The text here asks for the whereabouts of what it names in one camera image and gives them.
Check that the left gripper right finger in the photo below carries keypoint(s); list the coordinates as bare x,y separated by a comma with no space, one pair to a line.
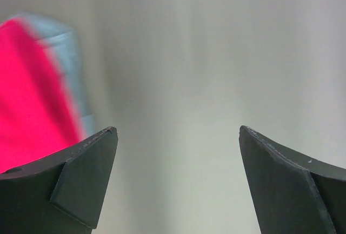
291,192

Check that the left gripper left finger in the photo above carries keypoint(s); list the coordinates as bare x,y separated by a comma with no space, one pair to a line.
60,193

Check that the crimson red t-shirt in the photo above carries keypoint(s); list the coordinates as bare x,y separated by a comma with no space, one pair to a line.
38,115

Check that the folded grey-blue t-shirt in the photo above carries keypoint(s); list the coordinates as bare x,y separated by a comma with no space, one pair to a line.
61,40

